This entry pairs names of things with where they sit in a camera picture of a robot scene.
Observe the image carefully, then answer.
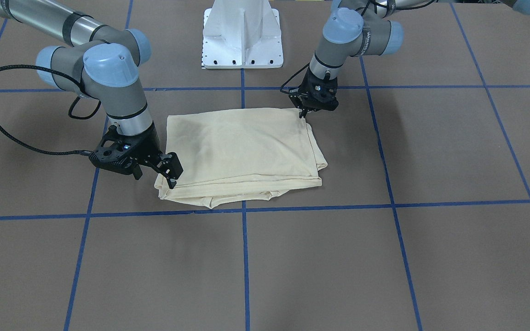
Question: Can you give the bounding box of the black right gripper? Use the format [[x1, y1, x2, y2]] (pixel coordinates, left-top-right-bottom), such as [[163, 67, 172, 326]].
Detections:
[[89, 124, 184, 190]]

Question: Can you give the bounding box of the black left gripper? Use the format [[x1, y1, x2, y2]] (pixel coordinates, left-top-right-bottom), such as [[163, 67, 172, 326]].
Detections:
[[289, 68, 339, 119]]

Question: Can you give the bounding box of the cream long-sleeve graphic shirt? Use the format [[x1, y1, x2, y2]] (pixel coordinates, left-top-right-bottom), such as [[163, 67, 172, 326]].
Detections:
[[154, 108, 328, 209]]

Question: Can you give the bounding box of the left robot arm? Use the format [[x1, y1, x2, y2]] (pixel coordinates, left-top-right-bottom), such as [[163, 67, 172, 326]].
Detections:
[[278, 0, 530, 120]]

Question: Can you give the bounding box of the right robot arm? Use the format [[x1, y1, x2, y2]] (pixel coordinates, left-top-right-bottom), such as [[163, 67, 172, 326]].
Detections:
[[0, 0, 183, 188]]

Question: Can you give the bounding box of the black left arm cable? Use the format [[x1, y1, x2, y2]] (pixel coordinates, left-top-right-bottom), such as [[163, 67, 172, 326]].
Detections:
[[280, 0, 385, 95]]

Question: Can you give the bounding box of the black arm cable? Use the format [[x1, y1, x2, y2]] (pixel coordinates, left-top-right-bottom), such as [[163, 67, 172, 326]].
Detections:
[[280, 0, 385, 95], [0, 64, 104, 157]]

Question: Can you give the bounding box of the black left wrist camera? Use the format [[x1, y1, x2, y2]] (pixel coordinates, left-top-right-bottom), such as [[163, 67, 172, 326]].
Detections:
[[311, 81, 339, 111]]

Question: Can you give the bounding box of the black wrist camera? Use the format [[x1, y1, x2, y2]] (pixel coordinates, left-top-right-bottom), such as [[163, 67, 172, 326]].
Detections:
[[311, 81, 339, 111], [88, 136, 133, 174]]

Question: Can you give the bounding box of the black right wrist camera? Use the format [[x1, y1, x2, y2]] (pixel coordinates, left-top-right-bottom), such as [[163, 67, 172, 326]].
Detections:
[[88, 136, 133, 174]]

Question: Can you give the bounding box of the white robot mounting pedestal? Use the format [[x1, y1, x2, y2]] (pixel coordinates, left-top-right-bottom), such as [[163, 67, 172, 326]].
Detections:
[[202, 0, 284, 69]]

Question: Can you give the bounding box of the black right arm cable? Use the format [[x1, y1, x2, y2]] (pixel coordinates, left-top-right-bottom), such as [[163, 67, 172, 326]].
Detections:
[[0, 64, 104, 157]]

